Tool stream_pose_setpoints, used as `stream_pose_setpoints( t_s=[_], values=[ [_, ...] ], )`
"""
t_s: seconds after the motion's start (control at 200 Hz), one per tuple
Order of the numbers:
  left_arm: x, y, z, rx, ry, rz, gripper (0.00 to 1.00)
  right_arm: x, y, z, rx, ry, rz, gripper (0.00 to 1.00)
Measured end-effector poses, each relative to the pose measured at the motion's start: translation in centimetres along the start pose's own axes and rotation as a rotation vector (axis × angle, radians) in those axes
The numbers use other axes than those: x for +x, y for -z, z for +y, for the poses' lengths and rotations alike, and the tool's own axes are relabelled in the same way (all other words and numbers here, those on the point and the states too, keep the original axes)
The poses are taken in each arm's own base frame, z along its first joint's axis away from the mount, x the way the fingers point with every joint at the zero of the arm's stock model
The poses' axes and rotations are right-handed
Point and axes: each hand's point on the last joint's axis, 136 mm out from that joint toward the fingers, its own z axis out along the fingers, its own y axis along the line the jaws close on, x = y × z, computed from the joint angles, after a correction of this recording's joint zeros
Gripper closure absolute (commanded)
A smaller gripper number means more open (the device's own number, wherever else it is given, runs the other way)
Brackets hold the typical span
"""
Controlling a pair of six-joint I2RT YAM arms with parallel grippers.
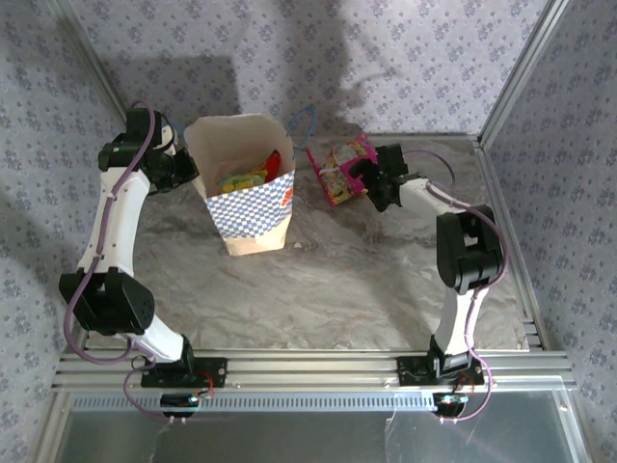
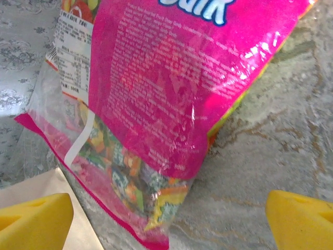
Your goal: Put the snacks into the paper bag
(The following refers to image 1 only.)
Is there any green yellow snack packet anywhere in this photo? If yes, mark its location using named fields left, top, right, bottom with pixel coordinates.
left=216, top=168, right=269, bottom=194

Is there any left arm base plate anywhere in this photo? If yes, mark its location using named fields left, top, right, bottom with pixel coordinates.
left=140, top=356, right=228, bottom=388

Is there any red candy bag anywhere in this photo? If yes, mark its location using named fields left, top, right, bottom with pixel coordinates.
left=263, top=149, right=283, bottom=183

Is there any grey metal sheet panel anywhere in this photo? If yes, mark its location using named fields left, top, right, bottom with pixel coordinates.
left=36, top=390, right=594, bottom=463

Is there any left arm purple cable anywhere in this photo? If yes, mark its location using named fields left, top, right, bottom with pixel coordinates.
left=63, top=99, right=189, bottom=426

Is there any pink snack packet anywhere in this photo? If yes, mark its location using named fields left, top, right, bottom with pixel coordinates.
left=306, top=133, right=380, bottom=209

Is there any aluminium side rail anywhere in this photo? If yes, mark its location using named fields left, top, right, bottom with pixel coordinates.
left=473, top=137, right=553, bottom=352

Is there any slotted grey cable duct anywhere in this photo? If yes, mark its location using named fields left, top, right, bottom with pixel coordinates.
left=69, top=391, right=438, bottom=414

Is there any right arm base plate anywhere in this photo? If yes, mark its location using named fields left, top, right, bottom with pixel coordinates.
left=396, top=355, right=485, bottom=387

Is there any aluminium frame post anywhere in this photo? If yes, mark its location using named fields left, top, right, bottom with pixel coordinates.
left=47, top=0, right=131, bottom=139
left=478, top=0, right=574, bottom=144

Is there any blue checkered paper bag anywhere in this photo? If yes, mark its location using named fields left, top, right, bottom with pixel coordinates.
left=182, top=104, right=317, bottom=257

